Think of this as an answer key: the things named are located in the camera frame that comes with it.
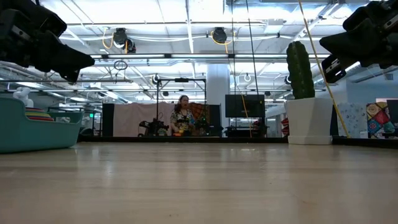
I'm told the black upright panel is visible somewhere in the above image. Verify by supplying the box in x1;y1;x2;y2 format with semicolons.
101;103;115;137

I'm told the yellow cable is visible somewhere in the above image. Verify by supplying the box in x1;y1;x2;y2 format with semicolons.
297;0;351;139

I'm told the long ceiling light bar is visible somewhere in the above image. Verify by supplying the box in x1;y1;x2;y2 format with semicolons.
90;53;330;60

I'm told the teal plastic basket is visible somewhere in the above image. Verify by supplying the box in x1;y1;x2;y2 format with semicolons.
0;97;84;154

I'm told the white hexagonal plant pot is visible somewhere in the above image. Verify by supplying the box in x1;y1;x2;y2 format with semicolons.
284;97;334;146

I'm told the pink backdrop cloth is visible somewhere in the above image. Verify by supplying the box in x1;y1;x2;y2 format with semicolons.
113;102;177;138

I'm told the green cactus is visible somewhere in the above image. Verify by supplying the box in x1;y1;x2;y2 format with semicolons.
285;40;316;100

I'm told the white building column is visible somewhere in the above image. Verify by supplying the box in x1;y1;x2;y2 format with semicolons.
206;63;231;128

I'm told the black wall display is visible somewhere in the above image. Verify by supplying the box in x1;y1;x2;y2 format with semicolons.
224;94;266;119

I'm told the black hanging cable with coil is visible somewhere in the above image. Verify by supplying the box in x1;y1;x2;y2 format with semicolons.
244;0;262;138

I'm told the black background station frame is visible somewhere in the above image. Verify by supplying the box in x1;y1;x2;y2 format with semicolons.
155;77;208;138

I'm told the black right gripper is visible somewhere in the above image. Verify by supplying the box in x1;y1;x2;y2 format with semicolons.
319;0;398;83

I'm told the person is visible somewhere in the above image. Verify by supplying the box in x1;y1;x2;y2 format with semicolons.
169;95;197;137

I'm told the white patterned panel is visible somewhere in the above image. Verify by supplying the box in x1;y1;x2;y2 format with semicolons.
337;102;368;139

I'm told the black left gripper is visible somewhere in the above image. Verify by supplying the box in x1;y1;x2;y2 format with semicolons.
0;0;96;83

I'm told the black ceiling cable reel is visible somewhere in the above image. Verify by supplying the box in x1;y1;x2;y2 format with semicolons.
212;27;228;44
112;27;137;54

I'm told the black aluminium table frame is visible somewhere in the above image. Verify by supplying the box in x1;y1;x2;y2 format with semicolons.
77;136;398;149

